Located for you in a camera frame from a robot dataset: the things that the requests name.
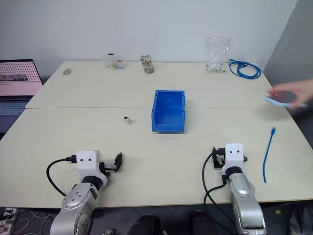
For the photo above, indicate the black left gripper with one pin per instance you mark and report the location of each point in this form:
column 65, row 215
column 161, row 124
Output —
column 108, row 168

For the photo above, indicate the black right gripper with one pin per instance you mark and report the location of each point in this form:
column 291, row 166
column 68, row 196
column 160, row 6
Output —
column 222, row 152

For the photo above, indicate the light blue phone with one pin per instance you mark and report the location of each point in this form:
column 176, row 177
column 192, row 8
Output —
column 278, row 101

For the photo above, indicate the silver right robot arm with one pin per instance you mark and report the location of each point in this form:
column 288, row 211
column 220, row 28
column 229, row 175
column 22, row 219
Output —
column 244, row 203

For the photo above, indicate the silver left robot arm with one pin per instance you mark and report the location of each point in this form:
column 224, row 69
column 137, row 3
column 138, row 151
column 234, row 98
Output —
column 73, row 203

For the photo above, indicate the person's bare hand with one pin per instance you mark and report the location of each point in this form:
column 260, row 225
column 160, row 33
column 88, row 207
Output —
column 297, row 91

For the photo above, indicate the blue plastic storage bin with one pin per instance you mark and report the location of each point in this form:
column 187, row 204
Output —
column 168, row 112

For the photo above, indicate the clear plastic parts box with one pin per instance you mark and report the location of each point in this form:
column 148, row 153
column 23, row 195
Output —
column 113, row 62

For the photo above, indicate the jar of colourful pins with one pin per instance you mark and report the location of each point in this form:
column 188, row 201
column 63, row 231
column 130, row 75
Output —
column 147, row 64

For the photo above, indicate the grey oval computer mouse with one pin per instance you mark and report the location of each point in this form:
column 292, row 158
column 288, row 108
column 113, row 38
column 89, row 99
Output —
column 67, row 71

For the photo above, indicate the clear bag of connectors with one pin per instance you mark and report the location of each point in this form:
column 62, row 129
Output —
column 216, row 55

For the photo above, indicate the white power strip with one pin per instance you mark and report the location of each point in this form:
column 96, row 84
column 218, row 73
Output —
column 6, row 221

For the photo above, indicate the open laptop with pink screen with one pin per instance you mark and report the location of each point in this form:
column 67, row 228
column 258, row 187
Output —
column 14, row 85

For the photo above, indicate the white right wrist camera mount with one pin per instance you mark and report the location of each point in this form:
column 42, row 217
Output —
column 234, row 154

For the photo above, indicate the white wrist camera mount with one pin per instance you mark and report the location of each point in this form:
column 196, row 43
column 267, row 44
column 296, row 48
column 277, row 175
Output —
column 234, row 154
column 86, row 160

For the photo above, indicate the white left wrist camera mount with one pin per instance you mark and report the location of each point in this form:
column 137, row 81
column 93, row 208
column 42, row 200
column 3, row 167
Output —
column 86, row 160

